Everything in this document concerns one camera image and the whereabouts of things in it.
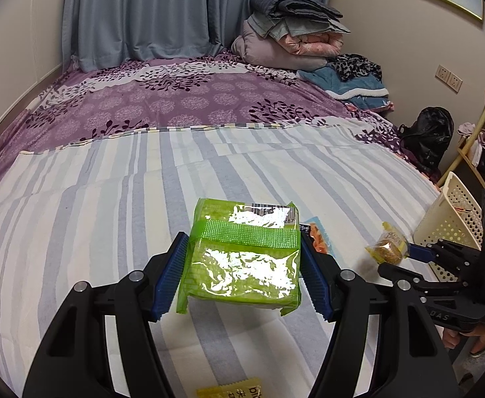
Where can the grey green folded blanket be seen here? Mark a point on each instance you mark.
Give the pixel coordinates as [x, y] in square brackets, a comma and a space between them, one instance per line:
[309, 27]

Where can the black and white spotted garment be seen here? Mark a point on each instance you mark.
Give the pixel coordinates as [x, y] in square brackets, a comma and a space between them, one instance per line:
[356, 68]

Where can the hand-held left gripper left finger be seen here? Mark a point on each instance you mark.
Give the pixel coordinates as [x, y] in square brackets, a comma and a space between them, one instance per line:
[170, 282]

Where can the yellow printed snack packet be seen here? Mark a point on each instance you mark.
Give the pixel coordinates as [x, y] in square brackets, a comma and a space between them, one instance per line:
[230, 389]

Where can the pink patterned cloth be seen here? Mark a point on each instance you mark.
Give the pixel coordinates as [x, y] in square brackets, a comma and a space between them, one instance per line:
[375, 107]

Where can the orange and blue snack packet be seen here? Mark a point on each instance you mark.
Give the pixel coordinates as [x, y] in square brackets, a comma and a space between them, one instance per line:
[321, 236]

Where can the dark grey folded blanket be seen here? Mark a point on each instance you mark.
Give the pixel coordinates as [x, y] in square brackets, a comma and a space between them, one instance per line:
[292, 6]

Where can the blue fleece blanket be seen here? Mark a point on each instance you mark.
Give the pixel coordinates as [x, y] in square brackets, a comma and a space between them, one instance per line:
[350, 89]

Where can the small clear yellow snack packet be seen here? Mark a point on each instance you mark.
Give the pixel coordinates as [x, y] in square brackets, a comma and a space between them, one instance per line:
[389, 246]

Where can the white cloth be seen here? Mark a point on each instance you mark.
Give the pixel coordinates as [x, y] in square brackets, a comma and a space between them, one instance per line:
[478, 153]

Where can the pink folded quilt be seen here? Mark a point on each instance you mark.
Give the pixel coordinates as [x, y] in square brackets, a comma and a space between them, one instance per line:
[313, 45]

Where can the white wardrobe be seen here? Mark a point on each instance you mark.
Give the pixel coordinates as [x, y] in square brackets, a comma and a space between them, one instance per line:
[10, 70]

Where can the lilac folded quilt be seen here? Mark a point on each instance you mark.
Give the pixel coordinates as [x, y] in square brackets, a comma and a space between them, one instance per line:
[259, 49]

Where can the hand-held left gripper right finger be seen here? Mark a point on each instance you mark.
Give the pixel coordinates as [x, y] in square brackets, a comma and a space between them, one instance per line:
[315, 282]

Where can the striped bed sheet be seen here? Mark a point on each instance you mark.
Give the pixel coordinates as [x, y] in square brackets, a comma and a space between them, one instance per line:
[101, 215]

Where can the wooden shelf rack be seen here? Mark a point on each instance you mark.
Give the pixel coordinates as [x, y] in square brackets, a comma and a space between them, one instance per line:
[474, 149]

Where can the purple floral bed sheet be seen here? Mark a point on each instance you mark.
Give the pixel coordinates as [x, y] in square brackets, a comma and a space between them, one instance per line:
[184, 95]

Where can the cream perforated plastic basket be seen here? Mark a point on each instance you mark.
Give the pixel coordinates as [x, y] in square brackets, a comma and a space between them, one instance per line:
[454, 215]

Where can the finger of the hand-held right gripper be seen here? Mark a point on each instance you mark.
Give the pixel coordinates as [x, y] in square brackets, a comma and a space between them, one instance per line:
[421, 253]
[404, 274]

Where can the green snack packet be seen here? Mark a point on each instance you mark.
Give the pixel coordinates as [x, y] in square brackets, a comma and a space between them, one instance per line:
[242, 265]

